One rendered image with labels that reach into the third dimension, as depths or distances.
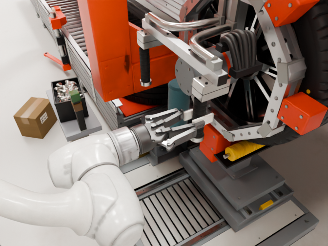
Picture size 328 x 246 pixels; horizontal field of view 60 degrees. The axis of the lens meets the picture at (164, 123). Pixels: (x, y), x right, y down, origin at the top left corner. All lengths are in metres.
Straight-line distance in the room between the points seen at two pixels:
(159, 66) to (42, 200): 1.02
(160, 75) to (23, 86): 1.52
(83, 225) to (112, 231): 0.05
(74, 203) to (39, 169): 1.36
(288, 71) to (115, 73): 0.78
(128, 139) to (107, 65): 0.66
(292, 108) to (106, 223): 0.56
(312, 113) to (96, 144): 0.55
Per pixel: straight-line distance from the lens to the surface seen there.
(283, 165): 1.92
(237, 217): 1.43
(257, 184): 1.47
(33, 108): 2.08
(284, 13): 0.79
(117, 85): 1.36
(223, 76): 0.72
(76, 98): 1.25
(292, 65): 0.82
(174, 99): 1.11
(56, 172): 0.67
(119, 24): 1.25
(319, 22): 0.85
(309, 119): 0.82
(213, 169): 1.48
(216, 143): 1.17
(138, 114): 1.70
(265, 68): 1.02
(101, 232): 0.55
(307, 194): 1.83
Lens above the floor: 1.35
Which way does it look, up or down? 41 degrees down
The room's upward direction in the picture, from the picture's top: straight up
